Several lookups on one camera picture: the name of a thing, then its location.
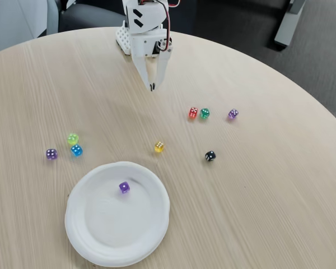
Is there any white paper plate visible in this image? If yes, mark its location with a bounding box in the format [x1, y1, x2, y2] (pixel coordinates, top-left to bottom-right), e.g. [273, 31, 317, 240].
[64, 160, 171, 267]

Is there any dark grey chair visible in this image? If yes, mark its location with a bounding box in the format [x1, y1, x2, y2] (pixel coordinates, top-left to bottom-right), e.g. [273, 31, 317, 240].
[58, 2, 125, 33]

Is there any grey desk leg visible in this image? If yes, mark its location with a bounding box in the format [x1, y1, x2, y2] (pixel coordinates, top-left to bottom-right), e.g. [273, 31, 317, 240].
[274, 0, 306, 47]

